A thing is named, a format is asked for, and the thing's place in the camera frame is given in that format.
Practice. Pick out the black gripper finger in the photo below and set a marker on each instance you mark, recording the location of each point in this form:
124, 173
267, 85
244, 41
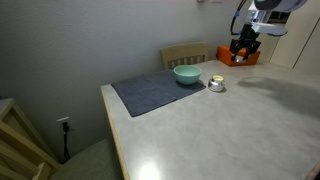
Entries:
249, 55
233, 53

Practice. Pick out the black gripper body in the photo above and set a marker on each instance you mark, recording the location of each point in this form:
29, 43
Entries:
246, 38

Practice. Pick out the silver tin lid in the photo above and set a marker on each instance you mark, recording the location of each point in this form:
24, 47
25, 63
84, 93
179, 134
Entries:
239, 59

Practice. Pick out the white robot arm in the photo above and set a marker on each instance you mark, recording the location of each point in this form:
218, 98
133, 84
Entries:
278, 4

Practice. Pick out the silver round tin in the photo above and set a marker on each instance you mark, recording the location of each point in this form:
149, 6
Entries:
216, 85

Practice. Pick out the orange cardboard box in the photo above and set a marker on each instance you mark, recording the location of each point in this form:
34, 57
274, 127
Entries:
222, 55

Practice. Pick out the mint green bowl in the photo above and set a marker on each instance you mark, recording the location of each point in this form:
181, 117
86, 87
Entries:
187, 76

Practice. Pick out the beige door panel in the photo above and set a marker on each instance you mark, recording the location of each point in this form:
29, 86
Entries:
300, 43

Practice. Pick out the grey cloth placemat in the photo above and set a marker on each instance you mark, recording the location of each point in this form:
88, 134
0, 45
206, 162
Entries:
153, 91

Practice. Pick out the light wooden slatted chair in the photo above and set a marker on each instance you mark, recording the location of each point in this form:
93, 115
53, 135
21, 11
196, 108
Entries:
20, 140

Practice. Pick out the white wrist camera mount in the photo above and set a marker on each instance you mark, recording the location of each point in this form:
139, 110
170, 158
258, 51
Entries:
270, 29

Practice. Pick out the white wall outlet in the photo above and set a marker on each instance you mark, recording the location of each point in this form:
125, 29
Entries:
62, 119

